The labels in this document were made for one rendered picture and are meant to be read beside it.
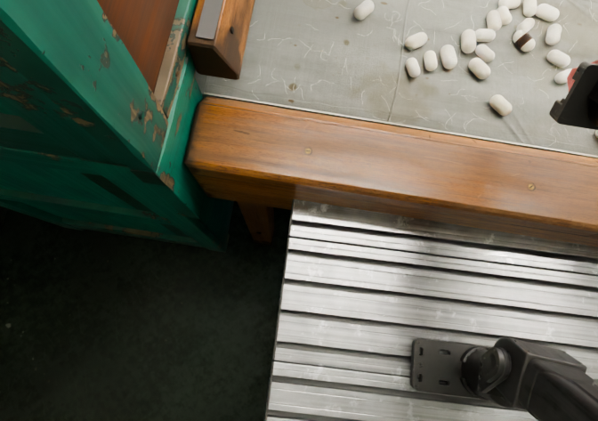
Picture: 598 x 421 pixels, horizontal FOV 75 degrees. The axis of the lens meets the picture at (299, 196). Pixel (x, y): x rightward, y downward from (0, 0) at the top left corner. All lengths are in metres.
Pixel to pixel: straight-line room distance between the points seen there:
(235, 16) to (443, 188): 0.36
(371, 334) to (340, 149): 0.27
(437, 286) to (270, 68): 0.42
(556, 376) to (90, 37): 0.51
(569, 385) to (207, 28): 0.54
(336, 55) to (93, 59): 0.41
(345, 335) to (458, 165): 0.29
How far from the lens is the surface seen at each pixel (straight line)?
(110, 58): 0.35
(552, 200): 0.64
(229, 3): 0.56
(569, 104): 0.52
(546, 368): 0.51
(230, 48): 0.54
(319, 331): 0.61
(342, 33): 0.68
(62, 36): 0.30
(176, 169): 0.54
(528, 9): 0.79
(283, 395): 0.61
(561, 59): 0.76
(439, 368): 0.64
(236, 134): 0.55
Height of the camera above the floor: 1.27
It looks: 75 degrees down
